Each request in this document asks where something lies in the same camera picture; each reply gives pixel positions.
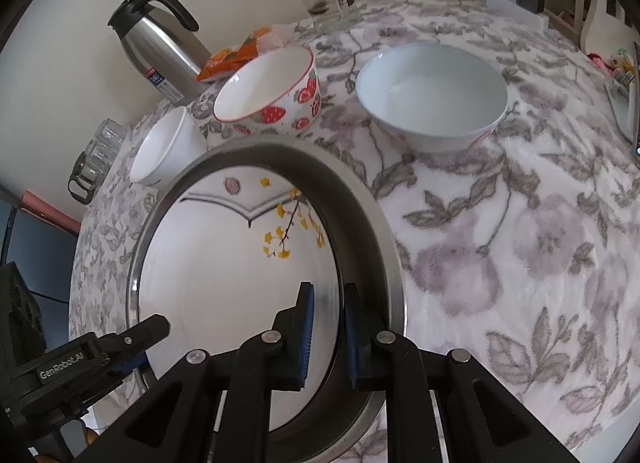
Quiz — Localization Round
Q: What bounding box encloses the clear drinking glass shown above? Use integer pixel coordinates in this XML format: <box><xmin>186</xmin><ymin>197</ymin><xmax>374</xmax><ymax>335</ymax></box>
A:
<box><xmin>87</xmin><ymin>135</ymin><xmax>118</xmax><ymax>166</ymax></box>
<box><xmin>97</xmin><ymin>118</ymin><xmax>127</xmax><ymax>148</ymax></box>

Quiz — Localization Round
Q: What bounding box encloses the dark blue panel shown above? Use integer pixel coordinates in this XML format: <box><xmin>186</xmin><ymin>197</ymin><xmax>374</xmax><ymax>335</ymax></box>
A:
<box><xmin>0</xmin><ymin>183</ymin><xmax>78</xmax><ymax>304</ymax></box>

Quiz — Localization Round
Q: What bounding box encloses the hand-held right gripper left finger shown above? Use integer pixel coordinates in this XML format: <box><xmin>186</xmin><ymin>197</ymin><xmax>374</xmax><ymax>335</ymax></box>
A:
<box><xmin>107</xmin><ymin>282</ymin><xmax>316</xmax><ymax>463</ymax></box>

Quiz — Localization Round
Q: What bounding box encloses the orange snack packet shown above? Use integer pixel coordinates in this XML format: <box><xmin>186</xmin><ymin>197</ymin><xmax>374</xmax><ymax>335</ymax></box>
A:
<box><xmin>196</xmin><ymin>47</ymin><xmax>257</xmax><ymax>82</ymax></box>
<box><xmin>240</xmin><ymin>25</ymin><xmax>293</xmax><ymax>60</ymax></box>

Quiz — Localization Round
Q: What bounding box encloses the white square bowl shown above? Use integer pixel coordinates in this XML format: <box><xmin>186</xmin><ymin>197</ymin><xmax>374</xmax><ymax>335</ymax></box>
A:
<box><xmin>130</xmin><ymin>107</ymin><xmax>208</xmax><ymax>188</ymax></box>

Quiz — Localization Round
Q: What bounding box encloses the small pink toy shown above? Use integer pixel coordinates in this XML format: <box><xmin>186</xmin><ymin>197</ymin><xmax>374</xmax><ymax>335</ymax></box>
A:
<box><xmin>587</xmin><ymin>50</ymin><xmax>636</xmax><ymax>78</ymax></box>

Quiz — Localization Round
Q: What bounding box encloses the white power strip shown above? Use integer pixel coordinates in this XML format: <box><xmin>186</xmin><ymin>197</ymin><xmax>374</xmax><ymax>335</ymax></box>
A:
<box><xmin>486</xmin><ymin>0</ymin><xmax>548</xmax><ymax>31</ymax></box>

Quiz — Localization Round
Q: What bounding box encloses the white phone stand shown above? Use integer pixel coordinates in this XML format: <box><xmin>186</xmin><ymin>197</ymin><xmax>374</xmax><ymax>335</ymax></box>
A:
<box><xmin>605</xmin><ymin>83</ymin><xmax>638</xmax><ymax>144</ymax></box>

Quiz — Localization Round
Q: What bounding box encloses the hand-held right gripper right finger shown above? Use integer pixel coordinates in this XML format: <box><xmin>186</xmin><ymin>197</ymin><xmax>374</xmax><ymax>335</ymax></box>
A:
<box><xmin>344</xmin><ymin>283</ymin><xmax>581</xmax><ymax>463</ymax></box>

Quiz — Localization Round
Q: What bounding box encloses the stainless steel thermos jug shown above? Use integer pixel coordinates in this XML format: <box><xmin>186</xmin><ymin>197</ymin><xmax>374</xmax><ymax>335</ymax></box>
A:
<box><xmin>107</xmin><ymin>0</ymin><xmax>213</xmax><ymax>101</ymax></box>

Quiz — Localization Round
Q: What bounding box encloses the white wooden furniture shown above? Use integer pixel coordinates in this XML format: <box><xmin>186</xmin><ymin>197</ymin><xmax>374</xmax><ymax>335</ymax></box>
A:
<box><xmin>575</xmin><ymin>0</ymin><xmax>636</xmax><ymax>64</ymax></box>

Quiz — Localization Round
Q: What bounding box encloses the pale blue round bowl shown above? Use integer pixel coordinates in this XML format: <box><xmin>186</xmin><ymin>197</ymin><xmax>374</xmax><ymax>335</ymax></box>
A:
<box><xmin>356</xmin><ymin>41</ymin><xmax>509</xmax><ymax>152</ymax></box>

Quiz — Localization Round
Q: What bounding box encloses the large stainless steel plate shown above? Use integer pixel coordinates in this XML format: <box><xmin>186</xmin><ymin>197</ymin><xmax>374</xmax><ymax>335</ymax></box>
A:
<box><xmin>125</xmin><ymin>140</ymin><xmax>407</xmax><ymax>463</ymax></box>

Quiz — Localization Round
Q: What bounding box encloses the yellow flower white plate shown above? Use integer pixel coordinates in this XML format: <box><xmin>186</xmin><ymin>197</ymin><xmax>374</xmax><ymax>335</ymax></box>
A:
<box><xmin>137</xmin><ymin>168</ymin><xmax>346</xmax><ymax>434</ymax></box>

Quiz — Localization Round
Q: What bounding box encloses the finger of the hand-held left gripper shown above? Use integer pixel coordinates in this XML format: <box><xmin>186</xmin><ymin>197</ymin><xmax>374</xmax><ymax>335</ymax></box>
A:
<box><xmin>100</xmin><ymin>314</ymin><xmax>171</xmax><ymax>375</ymax></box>

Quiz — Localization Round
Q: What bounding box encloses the strawberry print bowl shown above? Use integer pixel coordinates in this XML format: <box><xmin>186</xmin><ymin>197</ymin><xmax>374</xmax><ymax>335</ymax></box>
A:
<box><xmin>212</xmin><ymin>45</ymin><xmax>321</xmax><ymax>131</ymax></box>

